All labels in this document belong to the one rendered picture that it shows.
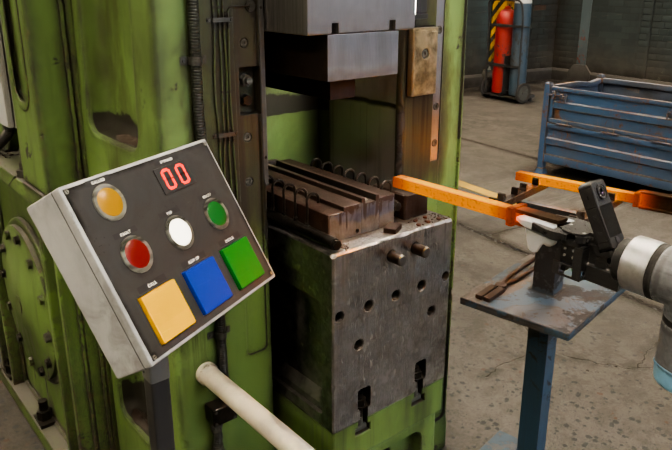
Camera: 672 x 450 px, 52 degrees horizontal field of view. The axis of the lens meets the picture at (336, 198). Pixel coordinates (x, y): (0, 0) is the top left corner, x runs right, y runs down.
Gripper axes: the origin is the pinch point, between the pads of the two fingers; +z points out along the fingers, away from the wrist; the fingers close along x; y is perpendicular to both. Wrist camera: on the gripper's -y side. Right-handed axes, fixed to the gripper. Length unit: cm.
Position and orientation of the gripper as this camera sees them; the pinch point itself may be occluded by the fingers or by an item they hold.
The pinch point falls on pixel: (526, 214)
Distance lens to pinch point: 128.8
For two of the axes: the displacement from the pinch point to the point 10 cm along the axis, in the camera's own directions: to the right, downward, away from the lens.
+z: -6.3, -2.5, 7.3
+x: 7.7, -1.8, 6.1
